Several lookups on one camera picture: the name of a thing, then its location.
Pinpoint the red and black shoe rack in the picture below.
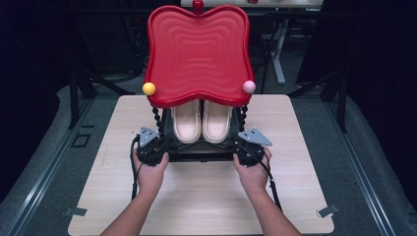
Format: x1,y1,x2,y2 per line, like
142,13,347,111
142,0,257,163

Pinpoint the grey metal floor rail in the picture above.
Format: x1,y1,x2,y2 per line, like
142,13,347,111
324,97,398,236
2,97,96,236

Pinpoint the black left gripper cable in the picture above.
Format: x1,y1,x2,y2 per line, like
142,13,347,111
130,134,142,202

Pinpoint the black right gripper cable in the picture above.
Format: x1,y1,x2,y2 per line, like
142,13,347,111
236,141,283,212

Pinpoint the person's left hand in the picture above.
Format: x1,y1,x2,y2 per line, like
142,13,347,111
132,147,170,199

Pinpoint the person's right hand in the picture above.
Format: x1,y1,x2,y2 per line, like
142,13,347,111
232,146,273,195

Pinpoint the cream clog shoe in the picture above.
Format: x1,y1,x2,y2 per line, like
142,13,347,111
170,99,203,145
202,99,234,145

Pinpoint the black metal stand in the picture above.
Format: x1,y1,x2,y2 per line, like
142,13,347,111
287,69,348,134
67,67,136,130

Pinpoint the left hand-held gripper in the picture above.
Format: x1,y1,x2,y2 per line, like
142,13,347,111
135,126,171,167

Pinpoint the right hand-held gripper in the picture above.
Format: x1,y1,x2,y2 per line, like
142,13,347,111
232,127,273,167

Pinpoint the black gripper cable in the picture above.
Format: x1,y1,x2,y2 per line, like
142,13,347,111
130,134,142,202
236,141,283,212

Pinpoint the grey tape strip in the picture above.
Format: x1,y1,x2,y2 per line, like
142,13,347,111
63,206,89,217
316,203,340,219

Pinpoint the white desk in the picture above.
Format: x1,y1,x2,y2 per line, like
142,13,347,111
180,0,324,86

